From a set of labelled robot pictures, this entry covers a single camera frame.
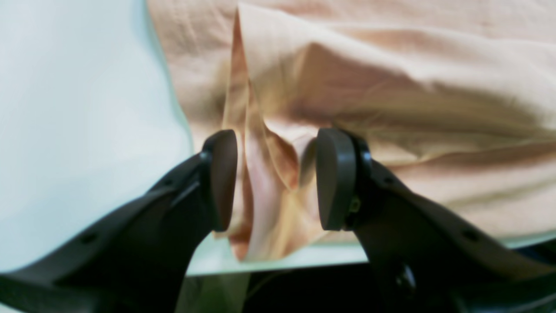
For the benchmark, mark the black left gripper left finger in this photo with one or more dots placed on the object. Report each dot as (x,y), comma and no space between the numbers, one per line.
(134,259)

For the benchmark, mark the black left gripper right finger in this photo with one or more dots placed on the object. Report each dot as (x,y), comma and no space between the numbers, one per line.
(425,258)

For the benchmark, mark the peach pink T-shirt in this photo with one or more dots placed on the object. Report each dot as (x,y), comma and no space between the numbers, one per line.
(456,97)

